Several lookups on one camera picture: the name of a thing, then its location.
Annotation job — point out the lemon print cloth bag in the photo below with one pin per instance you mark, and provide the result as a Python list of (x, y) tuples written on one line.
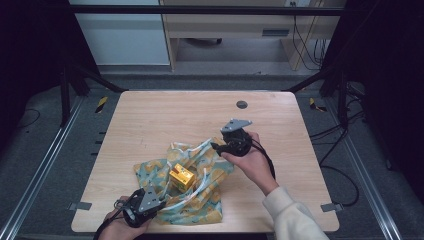
[(203, 166)]

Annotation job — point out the black frame crossbar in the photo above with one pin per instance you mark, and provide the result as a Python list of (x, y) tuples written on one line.
[(200, 10)]

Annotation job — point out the grey table grommet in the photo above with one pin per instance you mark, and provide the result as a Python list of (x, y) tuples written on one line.
[(241, 104)]

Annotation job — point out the grey table bracket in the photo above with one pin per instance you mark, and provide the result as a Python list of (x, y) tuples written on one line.
[(80, 206), (331, 207)]

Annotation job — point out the aluminium floor rail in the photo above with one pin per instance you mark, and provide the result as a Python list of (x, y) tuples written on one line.
[(43, 163), (366, 166)]

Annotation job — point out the person's right hand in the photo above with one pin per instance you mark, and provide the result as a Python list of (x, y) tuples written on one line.
[(253, 166)]

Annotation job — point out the small yellow box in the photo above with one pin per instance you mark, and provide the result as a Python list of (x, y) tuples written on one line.
[(181, 176)]

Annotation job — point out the yellow black floor tape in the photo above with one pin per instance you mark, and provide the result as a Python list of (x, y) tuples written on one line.
[(315, 104), (102, 104)]

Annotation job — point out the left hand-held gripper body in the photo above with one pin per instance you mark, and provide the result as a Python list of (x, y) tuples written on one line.
[(143, 206)]

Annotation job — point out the black metal stand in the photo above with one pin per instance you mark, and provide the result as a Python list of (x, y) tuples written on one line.
[(333, 83), (75, 80)]

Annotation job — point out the person's left hand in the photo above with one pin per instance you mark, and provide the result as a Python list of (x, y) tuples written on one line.
[(116, 230)]

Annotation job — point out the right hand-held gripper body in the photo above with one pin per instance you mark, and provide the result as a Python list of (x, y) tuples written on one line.
[(236, 140)]

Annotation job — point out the white cabinet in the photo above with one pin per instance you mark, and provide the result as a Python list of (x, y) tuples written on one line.
[(123, 40)]

